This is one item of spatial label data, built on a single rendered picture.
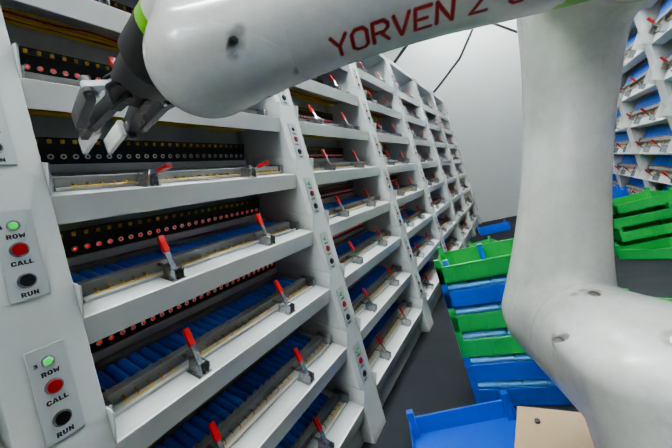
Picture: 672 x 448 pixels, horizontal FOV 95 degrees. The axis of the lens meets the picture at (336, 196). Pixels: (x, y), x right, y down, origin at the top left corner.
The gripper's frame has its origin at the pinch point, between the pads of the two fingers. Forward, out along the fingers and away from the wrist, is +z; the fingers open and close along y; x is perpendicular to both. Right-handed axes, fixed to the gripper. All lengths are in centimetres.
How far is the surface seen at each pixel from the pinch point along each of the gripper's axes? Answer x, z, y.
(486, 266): 59, -31, -75
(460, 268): 57, -24, -74
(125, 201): 11.0, 3.3, -1.6
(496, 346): 83, -23, -75
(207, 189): 10.5, 3.4, -18.7
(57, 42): -33.8, 15.2, -5.1
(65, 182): 5.2, 6.2, 4.8
